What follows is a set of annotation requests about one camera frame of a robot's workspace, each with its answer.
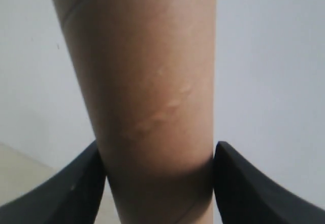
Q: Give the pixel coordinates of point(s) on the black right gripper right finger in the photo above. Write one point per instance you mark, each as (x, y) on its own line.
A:
(245, 195)

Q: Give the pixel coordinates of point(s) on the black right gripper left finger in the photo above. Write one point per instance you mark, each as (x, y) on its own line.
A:
(73, 195)

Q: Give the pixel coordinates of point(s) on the brown cardboard tube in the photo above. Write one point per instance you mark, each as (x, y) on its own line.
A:
(146, 72)

